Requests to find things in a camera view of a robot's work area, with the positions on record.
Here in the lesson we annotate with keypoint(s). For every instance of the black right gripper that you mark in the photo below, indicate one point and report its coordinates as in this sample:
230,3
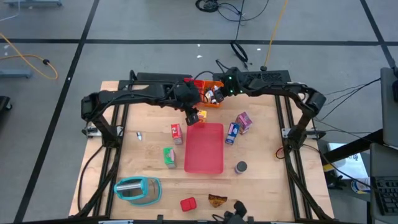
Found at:
236,82

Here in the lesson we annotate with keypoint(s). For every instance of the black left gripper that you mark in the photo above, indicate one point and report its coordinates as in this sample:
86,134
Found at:
186,96

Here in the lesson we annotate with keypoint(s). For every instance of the yellow Corn Pops cereal box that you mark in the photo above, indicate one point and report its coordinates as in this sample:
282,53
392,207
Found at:
202,115

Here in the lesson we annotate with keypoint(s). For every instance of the purple Raisin Bran cereal box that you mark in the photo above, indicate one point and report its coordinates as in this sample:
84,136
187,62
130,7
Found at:
244,123

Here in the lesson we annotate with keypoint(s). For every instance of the red Froot Loops cereal box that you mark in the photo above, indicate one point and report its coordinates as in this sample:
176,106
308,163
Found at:
176,133

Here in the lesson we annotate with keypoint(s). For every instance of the blue Frosted Flakes cereal box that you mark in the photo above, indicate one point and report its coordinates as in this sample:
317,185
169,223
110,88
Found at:
232,133

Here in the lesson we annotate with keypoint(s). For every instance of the green Apple Jacks cereal box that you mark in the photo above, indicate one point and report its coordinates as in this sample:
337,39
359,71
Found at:
169,157

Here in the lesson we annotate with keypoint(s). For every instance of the dark lidded spice jar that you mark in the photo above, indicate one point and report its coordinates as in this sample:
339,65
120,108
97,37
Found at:
241,167

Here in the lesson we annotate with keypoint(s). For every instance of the taco seasoning mix packet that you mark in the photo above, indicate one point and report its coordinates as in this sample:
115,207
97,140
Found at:
217,200

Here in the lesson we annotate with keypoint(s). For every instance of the smoked paprika tin red lid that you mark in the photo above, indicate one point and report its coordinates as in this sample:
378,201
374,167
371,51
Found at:
188,204

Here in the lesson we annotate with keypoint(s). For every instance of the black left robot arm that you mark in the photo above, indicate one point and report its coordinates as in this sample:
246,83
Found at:
140,91

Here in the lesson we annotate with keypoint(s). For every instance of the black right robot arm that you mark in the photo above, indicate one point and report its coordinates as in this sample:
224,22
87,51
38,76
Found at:
273,88

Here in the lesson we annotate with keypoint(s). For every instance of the orange plastic mesh basket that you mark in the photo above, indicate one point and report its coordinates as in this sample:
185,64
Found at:
211,83

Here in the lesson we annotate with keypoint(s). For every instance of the black perforated plate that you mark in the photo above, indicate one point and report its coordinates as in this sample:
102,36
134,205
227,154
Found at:
273,75
164,76

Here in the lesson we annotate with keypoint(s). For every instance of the pink translucent plastic bin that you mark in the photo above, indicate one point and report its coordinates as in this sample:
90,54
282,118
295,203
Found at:
203,152

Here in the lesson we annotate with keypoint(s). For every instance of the steel box grater teal trim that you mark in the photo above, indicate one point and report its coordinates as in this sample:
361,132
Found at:
136,190

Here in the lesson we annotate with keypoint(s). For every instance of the black desk beam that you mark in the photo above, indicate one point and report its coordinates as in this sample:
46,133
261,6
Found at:
354,146

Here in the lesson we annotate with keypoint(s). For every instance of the white paper sheet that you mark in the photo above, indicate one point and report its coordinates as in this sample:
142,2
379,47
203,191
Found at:
348,161

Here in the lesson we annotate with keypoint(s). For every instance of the black glove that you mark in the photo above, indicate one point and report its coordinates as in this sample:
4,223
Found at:
335,182

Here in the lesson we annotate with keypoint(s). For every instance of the grey desk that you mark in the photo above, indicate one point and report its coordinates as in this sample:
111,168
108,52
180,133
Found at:
379,161

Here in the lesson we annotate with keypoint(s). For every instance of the grey cart base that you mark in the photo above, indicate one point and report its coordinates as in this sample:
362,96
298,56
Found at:
34,2

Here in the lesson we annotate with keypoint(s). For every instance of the black caster wheel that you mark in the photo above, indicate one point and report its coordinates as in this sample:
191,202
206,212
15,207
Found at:
3,102

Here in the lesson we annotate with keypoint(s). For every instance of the black keyboard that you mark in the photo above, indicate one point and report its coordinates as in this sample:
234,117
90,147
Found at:
387,196

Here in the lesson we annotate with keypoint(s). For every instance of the black aluminium table frame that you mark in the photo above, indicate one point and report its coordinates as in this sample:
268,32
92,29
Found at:
277,109

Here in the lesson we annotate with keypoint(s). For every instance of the grey floor bracket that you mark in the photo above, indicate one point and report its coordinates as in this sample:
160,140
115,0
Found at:
15,73

